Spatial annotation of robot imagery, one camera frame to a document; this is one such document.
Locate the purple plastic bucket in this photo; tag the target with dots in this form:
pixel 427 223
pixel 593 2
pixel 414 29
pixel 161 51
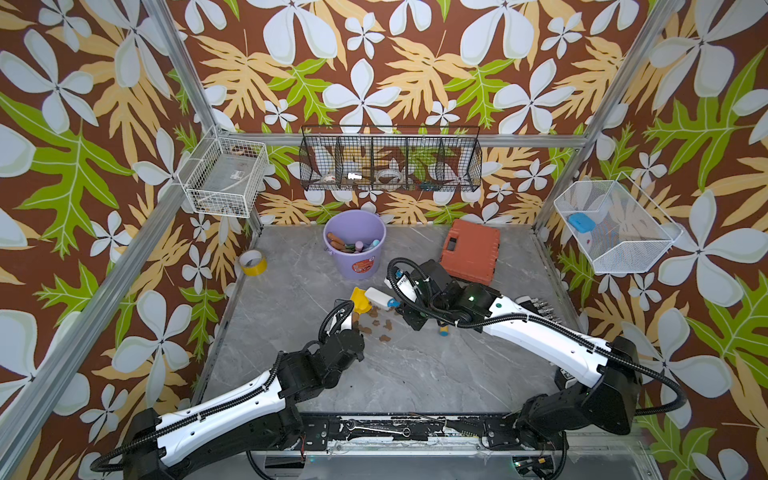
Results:
pixel 352 226

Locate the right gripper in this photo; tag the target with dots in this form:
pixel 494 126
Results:
pixel 412 322

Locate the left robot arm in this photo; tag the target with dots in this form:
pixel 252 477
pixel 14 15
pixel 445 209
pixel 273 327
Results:
pixel 261 415

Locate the yellow tape roll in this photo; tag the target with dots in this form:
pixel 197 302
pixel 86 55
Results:
pixel 252 263

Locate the green trowel wooden handle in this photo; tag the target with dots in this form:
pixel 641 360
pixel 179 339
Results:
pixel 346 248
pixel 333 238

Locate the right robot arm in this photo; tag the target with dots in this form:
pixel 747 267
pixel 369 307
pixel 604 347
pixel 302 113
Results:
pixel 610 389

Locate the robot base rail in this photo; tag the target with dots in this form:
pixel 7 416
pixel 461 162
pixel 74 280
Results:
pixel 491 431

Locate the white wire basket left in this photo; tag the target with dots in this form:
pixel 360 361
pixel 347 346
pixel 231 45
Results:
pixel 223 174

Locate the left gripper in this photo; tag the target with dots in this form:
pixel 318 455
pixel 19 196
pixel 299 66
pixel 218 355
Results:
pixel 360 352

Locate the white wire basket right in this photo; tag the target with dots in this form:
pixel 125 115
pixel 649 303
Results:
pixel 633 232

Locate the red plastic tool case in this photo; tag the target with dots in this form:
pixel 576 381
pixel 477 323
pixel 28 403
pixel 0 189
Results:
pixel 470 252

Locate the white wire basket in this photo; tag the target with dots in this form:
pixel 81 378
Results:
pixel 223 174
pixel 633 232

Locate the black wire basket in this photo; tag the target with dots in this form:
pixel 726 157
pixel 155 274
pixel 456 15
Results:
pixel 372 157

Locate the blue item in basket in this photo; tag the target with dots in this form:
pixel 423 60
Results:
pixel 581 222

